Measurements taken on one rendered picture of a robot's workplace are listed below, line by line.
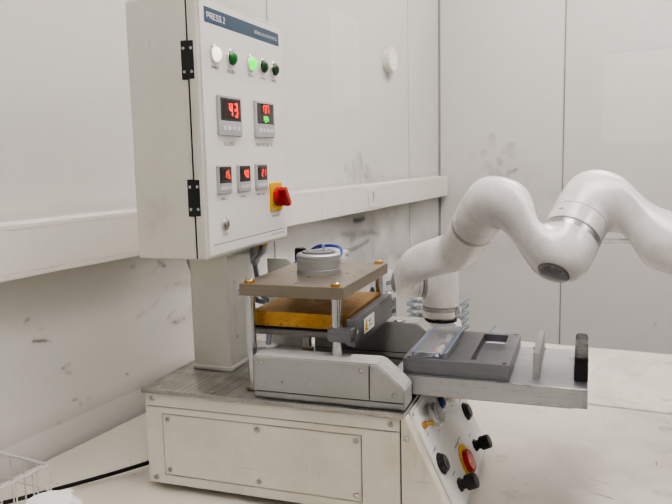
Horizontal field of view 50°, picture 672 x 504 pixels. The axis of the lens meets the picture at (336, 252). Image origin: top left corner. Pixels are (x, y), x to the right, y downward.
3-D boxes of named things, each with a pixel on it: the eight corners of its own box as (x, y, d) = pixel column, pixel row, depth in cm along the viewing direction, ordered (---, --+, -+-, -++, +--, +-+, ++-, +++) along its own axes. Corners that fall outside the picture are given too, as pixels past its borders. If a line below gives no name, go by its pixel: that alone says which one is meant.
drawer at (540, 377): (390, 397, 114) (390, 349, 113) (420, 359, 134) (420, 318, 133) (587, 415, 104) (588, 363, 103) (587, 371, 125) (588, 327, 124)
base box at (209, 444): (149, 487, 124) (144, 392, 122) (245, 413, 159) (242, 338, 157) (457, 534, 107) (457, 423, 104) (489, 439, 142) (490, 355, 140)
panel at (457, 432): (460, 525, 109) (408, 412, 109) (486, 448, 137) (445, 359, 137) (472, 521, 108) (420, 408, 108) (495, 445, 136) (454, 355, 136)
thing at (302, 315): (252, 333, 121) (250, 278, 120) (300, 307, 142) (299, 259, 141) (348, 339, 116) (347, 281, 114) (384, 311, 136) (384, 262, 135)
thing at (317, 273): (207, 335, 121) (203, 259, 119) (280, 299, 150) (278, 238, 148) (343, 344, 113) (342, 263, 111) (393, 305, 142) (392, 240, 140)
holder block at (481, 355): (402, 372, 114) (402, 357, 113) (428, 341, 132) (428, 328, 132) (509, 381, 108) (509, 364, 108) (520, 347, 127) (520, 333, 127)
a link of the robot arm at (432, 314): (463, 302, 168) (463, 315, 168) (426, 301, 171) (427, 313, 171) (457, 310, 160) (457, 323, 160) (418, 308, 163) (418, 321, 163)
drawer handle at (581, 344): (573, 381, 108) (574, 355, 107) (575, 355, 122) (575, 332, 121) (587, 382, 107) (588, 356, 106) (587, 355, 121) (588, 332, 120)
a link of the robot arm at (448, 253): (421, 247, 137) (391, 306, 164) (501, 244, 140) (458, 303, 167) (414, 206, 141) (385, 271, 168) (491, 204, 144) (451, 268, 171)
